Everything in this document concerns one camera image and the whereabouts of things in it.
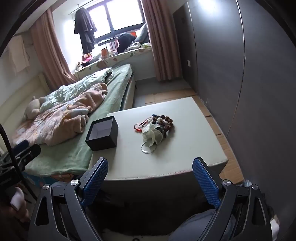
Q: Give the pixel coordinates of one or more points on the grey pillow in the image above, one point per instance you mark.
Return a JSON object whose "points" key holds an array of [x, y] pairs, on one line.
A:
{"points": [[142, 34]]}

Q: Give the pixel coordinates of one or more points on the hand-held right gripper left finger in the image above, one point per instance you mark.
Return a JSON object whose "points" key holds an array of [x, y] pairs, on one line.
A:
{"points": [[96, 183]]}

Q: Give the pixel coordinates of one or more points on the dark hanging clothes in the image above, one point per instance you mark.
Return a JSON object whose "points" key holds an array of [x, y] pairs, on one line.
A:
{"points": [[84, 25]]}

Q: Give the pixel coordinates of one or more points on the white towel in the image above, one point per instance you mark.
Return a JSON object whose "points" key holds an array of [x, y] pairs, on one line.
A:
{"points": [[17, 58]]}

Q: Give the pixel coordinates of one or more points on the beige plush toy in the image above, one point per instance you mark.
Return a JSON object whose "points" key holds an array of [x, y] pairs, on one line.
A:
{"points": [[31, 109]]}

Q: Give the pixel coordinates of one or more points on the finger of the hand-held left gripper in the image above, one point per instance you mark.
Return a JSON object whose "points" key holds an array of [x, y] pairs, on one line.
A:
{"points": [[32, 151]]}

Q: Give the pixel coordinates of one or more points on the white bed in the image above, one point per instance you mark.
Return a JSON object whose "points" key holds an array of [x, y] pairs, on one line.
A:
{"points": [[128, 97]]}

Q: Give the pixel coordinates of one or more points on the silver bangle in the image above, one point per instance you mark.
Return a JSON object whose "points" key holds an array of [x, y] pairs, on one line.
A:
{"points": [[143, 148]]}

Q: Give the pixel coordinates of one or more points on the patterned window seat cushion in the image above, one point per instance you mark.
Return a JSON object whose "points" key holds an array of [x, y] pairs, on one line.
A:
{"points": [[120, 59]]}

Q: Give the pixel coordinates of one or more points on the peach blanket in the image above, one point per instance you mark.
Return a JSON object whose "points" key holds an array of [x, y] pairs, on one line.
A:
{"points": [[69, 109]]}

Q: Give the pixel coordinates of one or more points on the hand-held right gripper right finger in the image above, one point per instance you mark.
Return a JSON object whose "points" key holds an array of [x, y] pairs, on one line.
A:
{"points": [[205, 183]]}

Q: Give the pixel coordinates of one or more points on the person's left hand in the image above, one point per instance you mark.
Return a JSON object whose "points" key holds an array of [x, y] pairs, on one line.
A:
{"points": [[17, 199]]}

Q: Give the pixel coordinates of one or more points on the black bag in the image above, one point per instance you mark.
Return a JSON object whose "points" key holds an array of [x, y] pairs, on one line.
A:
{"points": [[126, 41]]}

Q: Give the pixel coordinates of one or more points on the person's grey pants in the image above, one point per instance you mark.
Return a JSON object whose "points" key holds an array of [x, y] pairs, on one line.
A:
{"points": [[192, 227]]}

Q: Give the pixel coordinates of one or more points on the pale floral quilt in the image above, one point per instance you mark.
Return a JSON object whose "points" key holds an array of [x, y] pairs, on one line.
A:
{"points": [[92, 77]]}

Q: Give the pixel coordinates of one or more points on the green bedsheet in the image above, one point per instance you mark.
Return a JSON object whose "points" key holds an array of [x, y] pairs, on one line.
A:
{"points": [[108, 102]]}

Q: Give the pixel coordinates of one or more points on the pink plush toy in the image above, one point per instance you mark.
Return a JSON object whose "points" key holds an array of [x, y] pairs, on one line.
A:
{"points": [[86, 59]]}

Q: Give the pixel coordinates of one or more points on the window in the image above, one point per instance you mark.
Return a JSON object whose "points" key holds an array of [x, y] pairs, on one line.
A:
{"points": [[122, 16]]}

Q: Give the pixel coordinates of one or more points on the black jewelry box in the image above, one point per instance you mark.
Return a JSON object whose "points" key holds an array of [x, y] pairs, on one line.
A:
{"points": [[101, 143]]}

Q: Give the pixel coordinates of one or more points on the pink curtain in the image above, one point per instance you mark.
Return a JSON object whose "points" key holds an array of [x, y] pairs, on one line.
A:
{"points": [[46, 46], [159, 41]]}

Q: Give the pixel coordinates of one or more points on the grey wardrobe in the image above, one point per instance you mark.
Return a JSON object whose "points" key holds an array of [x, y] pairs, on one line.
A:
{"points": [[219, 58]]}

